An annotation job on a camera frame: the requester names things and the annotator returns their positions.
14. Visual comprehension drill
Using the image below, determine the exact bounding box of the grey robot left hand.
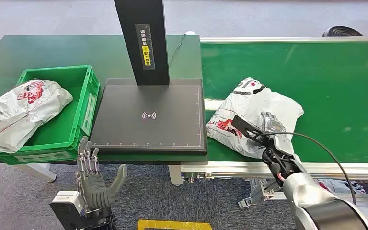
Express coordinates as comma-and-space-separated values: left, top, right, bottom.
77, 136, 128, 211

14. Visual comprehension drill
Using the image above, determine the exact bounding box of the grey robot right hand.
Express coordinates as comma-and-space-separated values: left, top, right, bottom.
260, 112, 296, 156

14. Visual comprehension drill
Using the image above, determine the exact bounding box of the white courier bag black logo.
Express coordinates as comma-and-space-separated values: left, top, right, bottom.
206, 77, 305, 160

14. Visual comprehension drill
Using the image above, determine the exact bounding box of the green conveyor belt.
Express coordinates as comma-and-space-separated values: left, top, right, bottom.
200, 41, 368, 164

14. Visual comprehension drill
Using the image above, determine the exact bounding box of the white angled table leg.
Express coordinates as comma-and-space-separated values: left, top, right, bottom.
14, 163, 57, 183

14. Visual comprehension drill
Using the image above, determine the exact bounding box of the green plastic crate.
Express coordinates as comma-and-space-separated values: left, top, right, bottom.
0, 65, 101, 166

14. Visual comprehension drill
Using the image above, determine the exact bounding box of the white upright table leg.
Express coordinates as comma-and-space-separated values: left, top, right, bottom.
168, 165, 184, 187

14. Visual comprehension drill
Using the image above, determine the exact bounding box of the yellow floor tape marker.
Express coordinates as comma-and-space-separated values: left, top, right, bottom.
137, 219, 213, 230

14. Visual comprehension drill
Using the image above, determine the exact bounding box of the white courier bag red print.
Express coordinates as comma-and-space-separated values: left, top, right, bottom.
0, 79, 74, 154

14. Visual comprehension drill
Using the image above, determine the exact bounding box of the black round ribbed disc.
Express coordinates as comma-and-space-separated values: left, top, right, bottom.
322, 26, 363, 38

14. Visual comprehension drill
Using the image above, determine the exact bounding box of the green table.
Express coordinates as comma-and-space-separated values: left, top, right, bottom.
0, 34, 209, 166

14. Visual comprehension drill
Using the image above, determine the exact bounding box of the black yellow column label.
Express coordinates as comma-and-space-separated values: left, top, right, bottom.
135, 23, 156, 71

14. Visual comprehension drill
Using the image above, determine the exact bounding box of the black scanner column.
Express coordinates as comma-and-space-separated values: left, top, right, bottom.
113, 0, 170, 86

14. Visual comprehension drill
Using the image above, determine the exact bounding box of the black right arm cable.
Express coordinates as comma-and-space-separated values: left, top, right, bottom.
253, 131, 357, 206

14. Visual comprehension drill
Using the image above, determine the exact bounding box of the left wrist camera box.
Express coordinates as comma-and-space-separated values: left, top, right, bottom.
49, 190, 87, 230

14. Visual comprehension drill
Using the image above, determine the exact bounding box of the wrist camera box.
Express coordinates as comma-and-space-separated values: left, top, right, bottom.
49, 190, 87, 230
231, 115, 263, 141

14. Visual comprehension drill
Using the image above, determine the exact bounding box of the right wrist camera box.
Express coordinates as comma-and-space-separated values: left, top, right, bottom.
231, 115, 263, 141

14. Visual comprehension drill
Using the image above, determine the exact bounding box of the aluminium conveyor frame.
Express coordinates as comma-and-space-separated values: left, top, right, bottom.
180, 37, 368, 210

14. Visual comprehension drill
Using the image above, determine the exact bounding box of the black scanner base plate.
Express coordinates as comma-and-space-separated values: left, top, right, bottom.
89, 78, 207, 156

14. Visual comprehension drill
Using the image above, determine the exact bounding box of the thin black table cable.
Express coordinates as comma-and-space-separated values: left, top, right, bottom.
168, 34, 186, 67

